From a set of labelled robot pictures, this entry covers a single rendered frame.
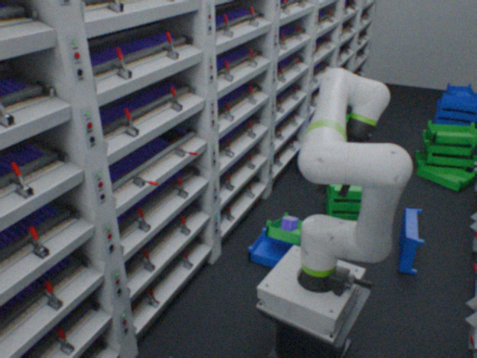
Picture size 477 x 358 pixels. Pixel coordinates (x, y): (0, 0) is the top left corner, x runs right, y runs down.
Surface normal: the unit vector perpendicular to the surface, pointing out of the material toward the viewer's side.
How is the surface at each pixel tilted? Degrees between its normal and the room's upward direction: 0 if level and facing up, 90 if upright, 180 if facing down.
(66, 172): 17
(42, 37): 107
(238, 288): 0
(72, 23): 90
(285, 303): 90
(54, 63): 90
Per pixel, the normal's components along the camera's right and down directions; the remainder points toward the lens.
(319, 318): -0.54, 0.41
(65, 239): 0.26, -0.77
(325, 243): -0.24, 0.41
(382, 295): 0.00, -0.87
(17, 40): 0.86, 0.46
